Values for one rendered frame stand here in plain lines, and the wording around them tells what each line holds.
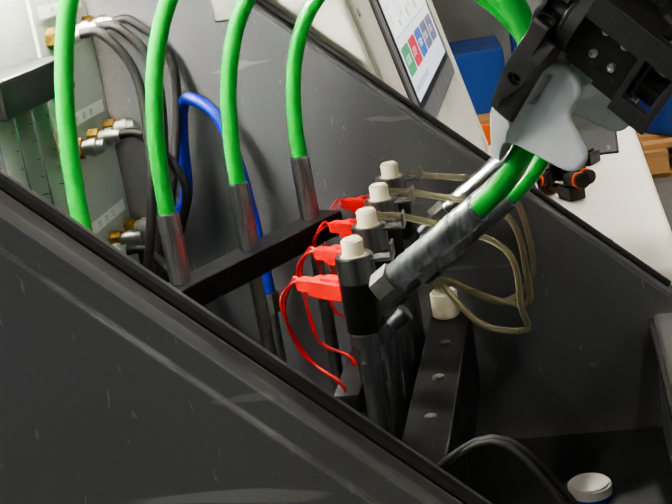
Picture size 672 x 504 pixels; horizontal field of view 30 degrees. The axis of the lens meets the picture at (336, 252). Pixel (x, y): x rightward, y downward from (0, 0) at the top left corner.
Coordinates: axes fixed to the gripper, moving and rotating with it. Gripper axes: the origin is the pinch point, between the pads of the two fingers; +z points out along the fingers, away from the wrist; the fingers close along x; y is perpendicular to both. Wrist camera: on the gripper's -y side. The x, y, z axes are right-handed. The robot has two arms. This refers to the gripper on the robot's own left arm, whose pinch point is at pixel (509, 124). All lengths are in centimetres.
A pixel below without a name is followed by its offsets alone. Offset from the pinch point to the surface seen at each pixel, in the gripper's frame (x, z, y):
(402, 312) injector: 0.7, 21.7, 0.0
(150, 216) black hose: 3.4, 40.1, -25.4
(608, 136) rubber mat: 87, 72, -9
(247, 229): 5.7, 34.6, -16.9
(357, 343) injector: -2.2, 24.4, -1.0
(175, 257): -2.9, 31.9, -17.6
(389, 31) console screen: 43, 42, -28
